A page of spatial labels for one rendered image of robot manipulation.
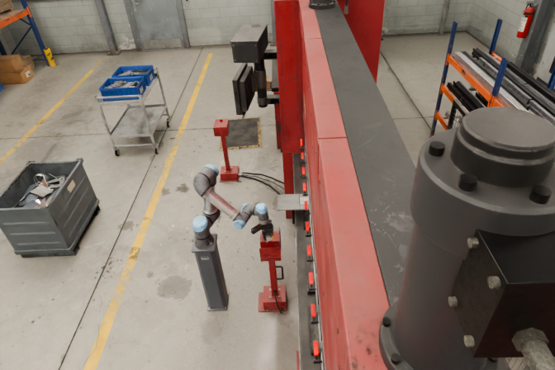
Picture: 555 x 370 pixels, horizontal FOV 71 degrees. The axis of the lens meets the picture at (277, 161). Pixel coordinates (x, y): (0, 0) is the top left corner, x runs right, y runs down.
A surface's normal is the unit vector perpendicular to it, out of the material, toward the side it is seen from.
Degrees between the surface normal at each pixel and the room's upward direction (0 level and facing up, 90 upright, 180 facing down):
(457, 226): 90
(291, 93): 90
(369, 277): 0
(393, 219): 0
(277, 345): 0
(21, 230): 90
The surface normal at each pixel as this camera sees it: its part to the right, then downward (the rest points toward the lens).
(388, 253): -0.05, -0.81
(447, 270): -0.67, 0.46
